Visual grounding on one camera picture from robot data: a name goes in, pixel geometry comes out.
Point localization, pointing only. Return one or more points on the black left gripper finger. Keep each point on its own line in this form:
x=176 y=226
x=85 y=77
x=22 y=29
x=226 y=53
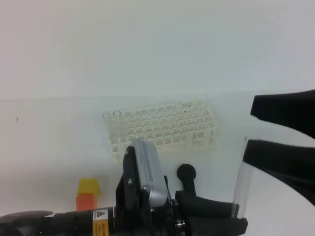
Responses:
x=292 y=165

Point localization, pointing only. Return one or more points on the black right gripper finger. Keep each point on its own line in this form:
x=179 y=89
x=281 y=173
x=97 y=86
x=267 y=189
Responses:
x=292 y=110

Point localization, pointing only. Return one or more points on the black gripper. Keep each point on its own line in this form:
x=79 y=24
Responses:
x=184 y=215

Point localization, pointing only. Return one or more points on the clear glass test tube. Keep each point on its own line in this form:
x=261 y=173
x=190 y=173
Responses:
x=243 y=184

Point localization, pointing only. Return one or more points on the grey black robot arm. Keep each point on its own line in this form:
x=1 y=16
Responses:
x=48 y=145

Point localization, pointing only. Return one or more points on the white plastic test tube rack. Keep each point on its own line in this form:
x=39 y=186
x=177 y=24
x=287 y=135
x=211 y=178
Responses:
x=173 y=127

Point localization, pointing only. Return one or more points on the clear test tube in rack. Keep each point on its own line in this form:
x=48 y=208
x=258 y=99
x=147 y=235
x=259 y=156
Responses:
x=107 y=117

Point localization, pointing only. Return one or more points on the orange foam cube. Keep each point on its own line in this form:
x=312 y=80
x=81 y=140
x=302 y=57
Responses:
x=86 y=201

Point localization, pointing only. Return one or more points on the yellow foam cube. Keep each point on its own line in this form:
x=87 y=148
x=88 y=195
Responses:
x=88 y=186

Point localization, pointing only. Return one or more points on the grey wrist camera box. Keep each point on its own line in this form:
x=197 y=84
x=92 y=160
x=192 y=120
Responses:
x=150 y=172

